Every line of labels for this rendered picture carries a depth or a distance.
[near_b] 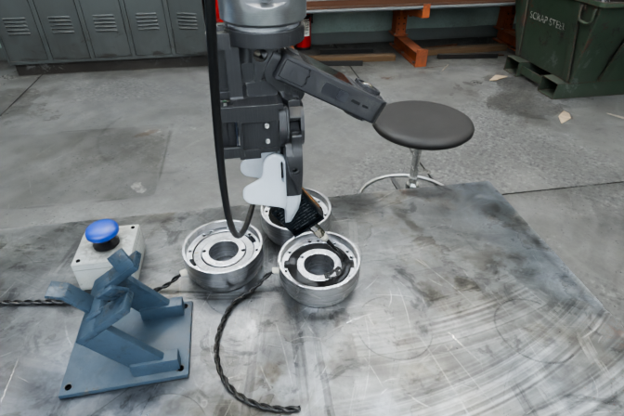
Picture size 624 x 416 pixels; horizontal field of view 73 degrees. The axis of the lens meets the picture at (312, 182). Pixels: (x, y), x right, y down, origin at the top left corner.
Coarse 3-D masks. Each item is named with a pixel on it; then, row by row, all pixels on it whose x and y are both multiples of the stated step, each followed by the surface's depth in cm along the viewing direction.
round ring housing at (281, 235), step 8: (312, 192) 67; (320, 200) 66; (328, 200) 64; (264, 208) 64; (328, 208) 64; (264, 216) 61; (328, 216) 61; (264, 224) 61; (272, 224) 60; (320, 224) 60; (328, 224) 62; (272, 232) 60; (280, 232) 59; (288, 232) 59; (304, 232) 59; (272, 240) 62; (280, 240) 60
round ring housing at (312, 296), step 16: (288, 240) 57; (304, 240) 58; (320, 240) 58; (336, 240) 58; (288, 256) 56; (304, 256) 56; (320, 256) 57; (336, 256) 56; (352, 256) 56; (288, 272) 54; (304, 272) 54; (352, 272) 54; (288, 288) 52; (304, 288) 50; (320, 288) 50; (336, 288) 50; (352, 288) 52; (304, 304) 53; (320, 304) 52
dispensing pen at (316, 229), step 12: (300, 204) 48; (312, 204) 48; (276, 216) 48; (300, 216) 48; (312, 216) 49; (288, 228) 49; (300, 228) 49; (312, 228) 51; (324, 240) 52; (336, 252) 54
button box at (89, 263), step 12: (120, 228) 58; (132, 228) 58; (84, 240) 56; (120, 240) 56; (132, 240) 56; (84, 252) 54; (96, 252) 54; (108, 252) 54; (132, 252) 55; (144, 252) 60; (72, 264) 53; (84, 264) 53; (96, 264) 53; (108, 264) 53; (84, 276) 54; (96, 276) 54; (132, 276) 55; (84, 288) 55
